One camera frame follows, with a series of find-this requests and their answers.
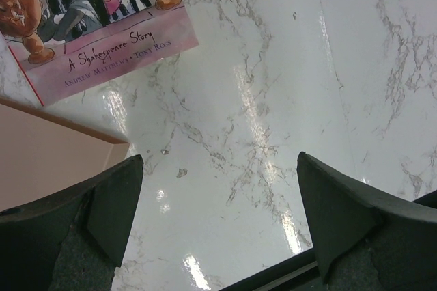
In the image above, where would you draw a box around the purple illustrated children's book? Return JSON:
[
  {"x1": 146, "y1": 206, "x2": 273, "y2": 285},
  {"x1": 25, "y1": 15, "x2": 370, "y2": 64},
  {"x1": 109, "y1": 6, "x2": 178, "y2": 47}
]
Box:
[{"x1": 1, "y1": 0, "x2": 198, "y2": 106}]

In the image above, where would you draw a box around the brown cardboard file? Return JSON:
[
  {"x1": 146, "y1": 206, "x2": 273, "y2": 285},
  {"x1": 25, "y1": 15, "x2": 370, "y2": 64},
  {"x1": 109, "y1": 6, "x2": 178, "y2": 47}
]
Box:
[{"x1": 1, "y1": 99, "x2": 130, "y2": 210}]

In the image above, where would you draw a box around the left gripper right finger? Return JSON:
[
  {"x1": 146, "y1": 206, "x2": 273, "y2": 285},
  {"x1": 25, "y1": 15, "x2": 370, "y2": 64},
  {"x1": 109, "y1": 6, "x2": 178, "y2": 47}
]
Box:
[{"x1": 297, "y1": 152, "x2": 436, "y2": 290}]

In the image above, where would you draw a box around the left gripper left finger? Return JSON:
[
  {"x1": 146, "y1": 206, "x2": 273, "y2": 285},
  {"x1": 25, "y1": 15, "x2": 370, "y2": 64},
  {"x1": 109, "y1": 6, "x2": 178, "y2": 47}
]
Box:
[{"x1": 1, "y1": 155, "x2": 143, "y2": 290}]

